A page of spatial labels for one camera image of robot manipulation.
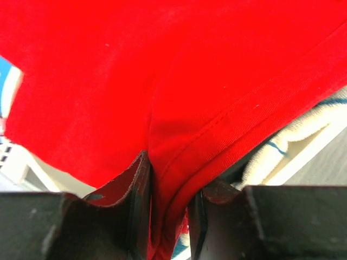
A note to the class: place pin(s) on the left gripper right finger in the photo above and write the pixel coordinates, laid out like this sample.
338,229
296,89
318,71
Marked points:
268,222

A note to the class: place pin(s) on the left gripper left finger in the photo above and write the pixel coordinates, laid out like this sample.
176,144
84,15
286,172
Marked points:
110,223

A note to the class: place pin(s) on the red item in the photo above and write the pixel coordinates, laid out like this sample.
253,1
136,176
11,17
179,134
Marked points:
196,84

